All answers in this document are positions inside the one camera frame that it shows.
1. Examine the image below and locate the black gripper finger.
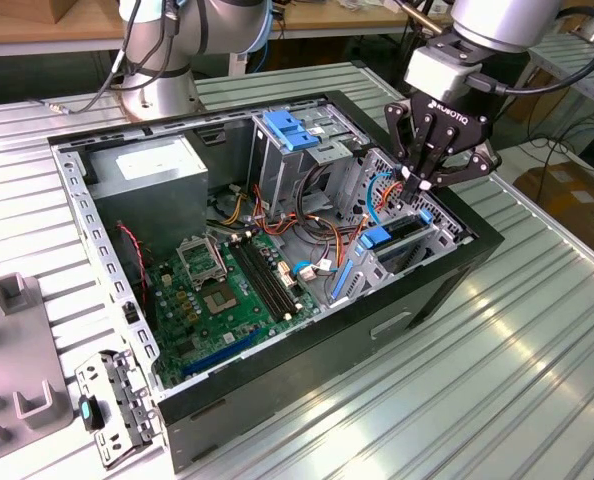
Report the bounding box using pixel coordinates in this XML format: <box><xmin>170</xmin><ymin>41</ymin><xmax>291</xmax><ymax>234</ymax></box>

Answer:
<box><xmin>384</xmin><ymin>102</ymin><xmax>436</xmax><ymax>204</ymax></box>
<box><xmin>414</xmin><ymin>127</ymin><xmax>502</xmax><ymax>204</ymax></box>

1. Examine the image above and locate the orange red power wire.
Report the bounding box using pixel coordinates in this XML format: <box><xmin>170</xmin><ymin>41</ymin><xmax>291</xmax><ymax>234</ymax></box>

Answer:
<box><xmin>374</xmin><ymin>180</ymin><xmax>406</xmax><ymax>211</ymax></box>

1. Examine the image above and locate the blue SATA wire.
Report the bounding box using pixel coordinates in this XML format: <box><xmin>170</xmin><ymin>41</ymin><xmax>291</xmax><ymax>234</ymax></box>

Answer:
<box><xmin>365</xmin><ymin>172</ymin><xmax>403</xmax><ymax>226</ymax></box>
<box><xmin>290</xmin><ymin>258</ymin><xmax>339</xmax><ymax>275</ymax></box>

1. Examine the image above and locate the hard disk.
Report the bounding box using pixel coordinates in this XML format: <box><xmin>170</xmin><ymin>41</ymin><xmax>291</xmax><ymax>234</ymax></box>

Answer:
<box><xmin>329</xmin><ymin>208</ymin><xmax>433</xmax><ymax>302</ymax></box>

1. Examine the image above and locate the grey disk bay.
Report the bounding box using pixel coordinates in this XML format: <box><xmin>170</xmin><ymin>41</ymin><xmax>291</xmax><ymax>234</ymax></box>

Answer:
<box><xmin>326</xmin><ymin>147</ymin><xmax>473</xmax><ymax>309</ymax></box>

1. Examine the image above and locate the flat cardboard box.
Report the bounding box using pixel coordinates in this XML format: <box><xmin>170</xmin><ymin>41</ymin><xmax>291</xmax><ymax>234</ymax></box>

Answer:
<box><xmin>514</xmin><ymin>160</ymin><xmax>594</xmax><ymax>241</ymax></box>

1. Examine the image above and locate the blue drive cage latch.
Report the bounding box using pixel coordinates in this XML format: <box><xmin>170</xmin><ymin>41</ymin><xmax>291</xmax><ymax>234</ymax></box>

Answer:
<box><xmin>263</xmin><ymin>110</ymin><xmax>318</xmax><ymax>153</ymax></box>

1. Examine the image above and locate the grey optical drive cage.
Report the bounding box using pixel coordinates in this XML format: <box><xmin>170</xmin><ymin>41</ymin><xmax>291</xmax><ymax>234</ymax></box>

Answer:
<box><xmin>249</xmin><ymin>102</ymin><xmax>373</xmax><ymax>214</ymax></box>

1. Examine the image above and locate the black RAM slot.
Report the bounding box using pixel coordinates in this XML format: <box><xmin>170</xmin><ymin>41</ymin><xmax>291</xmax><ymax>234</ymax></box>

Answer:
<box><xmin>231</xmin><ymin>239</ymin><xmax>285</xmax><ymax>325</ymax></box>
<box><xmin>242</xmin><ymin>237</ymin><xmax>296</xmax><ymax>319</ymax></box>
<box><xmin>236</xmin><ymin>238</ymin><xmax>290</xmax><ymax>323</ymax></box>
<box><xmin>247</xmin><ymin>236</ymin><xmax>302</xmax><ymax>316</ymax></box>

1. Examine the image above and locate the metal socket cover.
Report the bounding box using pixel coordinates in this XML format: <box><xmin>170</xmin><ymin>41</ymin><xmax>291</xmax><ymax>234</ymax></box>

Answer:
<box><xmin>176</xmin><ymin>234</ymin><xmax>228</xmax><ymax>290</ymax></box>

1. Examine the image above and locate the CPU socket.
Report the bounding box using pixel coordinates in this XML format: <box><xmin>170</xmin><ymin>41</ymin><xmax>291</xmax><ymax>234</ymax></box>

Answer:
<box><xmin>199</xmin><ymin>279</ymin><xmax>241</xmax><ymax>316</ymax></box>

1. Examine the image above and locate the black open PC case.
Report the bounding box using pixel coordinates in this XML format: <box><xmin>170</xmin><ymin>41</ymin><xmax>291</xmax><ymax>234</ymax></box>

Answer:
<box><xmin>46</xmin><ymin>89</ymin><xmax>506</xmax><ymax>475</ymax></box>

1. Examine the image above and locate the grey power supply unit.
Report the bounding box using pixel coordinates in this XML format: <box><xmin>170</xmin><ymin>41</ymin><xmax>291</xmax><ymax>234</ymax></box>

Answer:
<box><xmin>84</xmin><ymin>134</ymin><xmax>211</xmax><ymax>251</ymax></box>

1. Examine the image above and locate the green motherboard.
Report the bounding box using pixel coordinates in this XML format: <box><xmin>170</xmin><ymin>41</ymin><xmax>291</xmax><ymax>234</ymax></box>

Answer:
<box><xmin>144</xmin><ymin>232</ymin><xmax>323</xmax><ymax>389</ymax></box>

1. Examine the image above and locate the blue expansion slot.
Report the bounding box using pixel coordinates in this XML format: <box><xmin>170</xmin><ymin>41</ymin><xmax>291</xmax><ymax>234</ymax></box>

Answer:
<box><xmin>181</xmin><ymin>327</ymin><xmax>263</xmax><ymax>379</ymax></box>

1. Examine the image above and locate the brown cardboard box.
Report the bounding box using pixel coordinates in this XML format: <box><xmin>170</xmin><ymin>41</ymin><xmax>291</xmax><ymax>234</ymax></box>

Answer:
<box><xmin>51</xmin><ymin>0</ymin><xmax>123</xmax><ymax>24</ymax></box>

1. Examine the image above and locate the long wooden desk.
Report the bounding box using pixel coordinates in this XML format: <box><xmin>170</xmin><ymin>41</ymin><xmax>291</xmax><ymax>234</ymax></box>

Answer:
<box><xmin>0</xmin><ymin>0</ymin><xmax>573</xmax><ymax>56</ymax></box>

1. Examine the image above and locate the black latch with teal tab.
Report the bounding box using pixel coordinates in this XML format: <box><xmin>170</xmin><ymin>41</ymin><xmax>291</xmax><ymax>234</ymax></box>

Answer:
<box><xmin>78</xmin><ymin>393</ymin><xmax>106</xmax><ymax>432</ymax></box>

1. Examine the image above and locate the grey parts rack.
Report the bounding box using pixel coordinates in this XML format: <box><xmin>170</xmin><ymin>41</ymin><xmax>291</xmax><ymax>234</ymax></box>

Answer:
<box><xmin>0</xmin><ymin>274</ymin><xmax>76</xmax><ymax>461</ymax></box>

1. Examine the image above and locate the thick black camera cable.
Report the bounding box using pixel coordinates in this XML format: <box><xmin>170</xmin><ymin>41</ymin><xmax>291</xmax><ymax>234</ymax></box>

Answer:
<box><xmin>469</xmin><ymin>7</ymin><xmax>594</xmax><ymax>97</ymax></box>

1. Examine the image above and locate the black cable with copper end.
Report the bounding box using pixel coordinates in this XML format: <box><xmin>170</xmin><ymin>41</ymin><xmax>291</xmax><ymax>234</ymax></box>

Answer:
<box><xmin>399</xmin><ymin>0</ymin><xmax>451</xmax><ymax>35</ymax></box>

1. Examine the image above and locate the orange black wire bundle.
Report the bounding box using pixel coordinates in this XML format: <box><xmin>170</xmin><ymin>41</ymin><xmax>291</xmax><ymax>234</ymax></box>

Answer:
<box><xmin>206</xmin><ymin>184</ymin><xmax>368</xmax><ymax>271</ymax></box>

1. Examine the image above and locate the yellow black wire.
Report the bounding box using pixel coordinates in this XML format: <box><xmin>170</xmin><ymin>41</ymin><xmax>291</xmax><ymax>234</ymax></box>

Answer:
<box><xmin>220</xmin><ymin>192</ymin><xmax>244</xmax><ymax>225</ymax></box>

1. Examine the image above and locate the black cable with grey label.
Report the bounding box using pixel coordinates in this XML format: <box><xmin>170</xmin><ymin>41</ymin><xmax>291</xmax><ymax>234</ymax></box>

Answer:
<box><xmin>39</xmin><ymin>0</ymin><xmax>146</xmax><ymax>117</ymax></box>

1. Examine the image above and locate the red black fan wire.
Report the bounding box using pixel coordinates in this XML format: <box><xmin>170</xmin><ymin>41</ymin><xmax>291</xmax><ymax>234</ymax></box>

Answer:
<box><xmin>116</xmin><ymin>223</ymin><xmax>151</xmax><ymax>321</ymax></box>

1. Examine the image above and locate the grey slot retention bracket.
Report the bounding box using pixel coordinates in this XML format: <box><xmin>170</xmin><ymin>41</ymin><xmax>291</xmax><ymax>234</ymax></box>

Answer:
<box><xmin>74</xmin><ymin>349</ymin><xmax>159</xmax><ymax>470</ymax></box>

